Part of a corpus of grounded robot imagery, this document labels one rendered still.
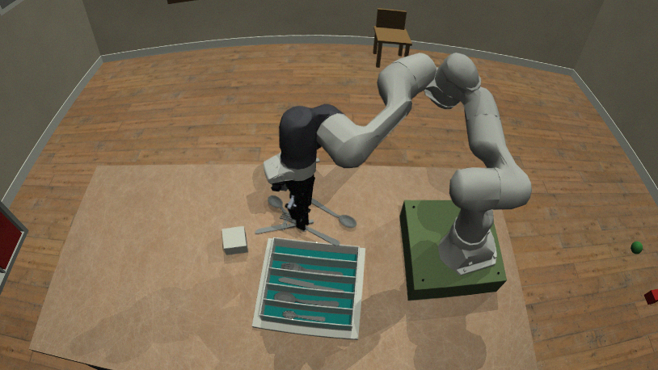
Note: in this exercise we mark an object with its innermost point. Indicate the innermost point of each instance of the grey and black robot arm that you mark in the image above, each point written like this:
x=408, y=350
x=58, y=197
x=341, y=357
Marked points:
x=469, y=246

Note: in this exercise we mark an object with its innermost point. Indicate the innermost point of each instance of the grey table knife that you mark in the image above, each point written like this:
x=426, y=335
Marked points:
x=305, y=284
x=277, y=227

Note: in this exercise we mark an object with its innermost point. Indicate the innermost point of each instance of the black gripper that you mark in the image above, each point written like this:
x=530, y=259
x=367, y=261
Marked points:
x=300, y=193

